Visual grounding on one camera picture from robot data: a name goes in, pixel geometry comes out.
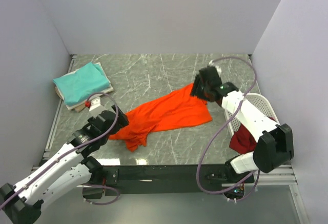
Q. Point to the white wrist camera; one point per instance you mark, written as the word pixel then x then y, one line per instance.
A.
pixel 95 107
pixel 213 63

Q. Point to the orange t-shirt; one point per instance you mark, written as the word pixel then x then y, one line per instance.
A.
pixel 175 110

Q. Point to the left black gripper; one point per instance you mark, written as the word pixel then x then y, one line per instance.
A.
pixel 121 122

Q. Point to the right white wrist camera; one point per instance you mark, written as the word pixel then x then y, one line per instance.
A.
pixel 213 63

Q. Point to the folded teal t-shirt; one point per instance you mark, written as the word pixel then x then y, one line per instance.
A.
pixel 80 84

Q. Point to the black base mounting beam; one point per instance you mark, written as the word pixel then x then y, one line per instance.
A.
pixel 148 179

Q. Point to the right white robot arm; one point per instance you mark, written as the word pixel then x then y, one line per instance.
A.
pixel 274 142

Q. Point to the dark red t-shirt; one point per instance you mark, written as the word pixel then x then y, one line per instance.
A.
pixel 243 139

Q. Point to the aluminium frame rail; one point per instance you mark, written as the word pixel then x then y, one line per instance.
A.
pixel 47 150

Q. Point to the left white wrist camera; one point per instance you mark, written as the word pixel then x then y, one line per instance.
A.
pixel 95 107

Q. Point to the white perforated plastic basket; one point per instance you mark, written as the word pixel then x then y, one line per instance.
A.
pixel 261 103

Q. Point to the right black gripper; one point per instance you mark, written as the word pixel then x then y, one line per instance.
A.
pixel 197 82

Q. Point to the folded beige t-shirt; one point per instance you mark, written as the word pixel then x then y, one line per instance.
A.
pixel 76 108

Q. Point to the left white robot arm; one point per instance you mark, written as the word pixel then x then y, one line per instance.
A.
pixel 70 167

